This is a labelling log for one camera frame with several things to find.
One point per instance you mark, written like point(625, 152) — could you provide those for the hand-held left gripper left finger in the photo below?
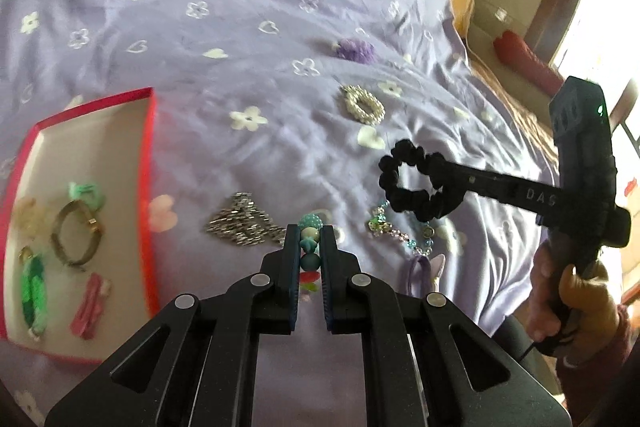
point(292, 279)

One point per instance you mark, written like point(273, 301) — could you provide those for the red cloth roll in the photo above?
point(527, 59)

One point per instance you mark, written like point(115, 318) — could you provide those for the pink hair clip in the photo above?
point(90, 304)

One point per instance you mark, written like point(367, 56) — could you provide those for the red cardboard box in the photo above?
point(75, 227)

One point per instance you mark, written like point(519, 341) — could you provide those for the brown wrist watch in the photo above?
point(77, 232)

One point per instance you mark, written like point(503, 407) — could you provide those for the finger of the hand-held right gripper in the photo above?
point(490, 184)

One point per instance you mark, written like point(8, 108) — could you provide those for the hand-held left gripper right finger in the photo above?
point(327, 279)

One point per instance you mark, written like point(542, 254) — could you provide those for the purple scrunchie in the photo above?
point(355, 50)

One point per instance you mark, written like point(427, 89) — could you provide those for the yellow hair claw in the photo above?
point(29, 213)

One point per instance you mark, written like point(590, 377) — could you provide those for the person's right hand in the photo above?
point(575, 302)

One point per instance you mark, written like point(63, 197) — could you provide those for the person's right forearm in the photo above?
point(595, 372)

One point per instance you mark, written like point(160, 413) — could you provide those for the black scrunchie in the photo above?
point(400, 199)

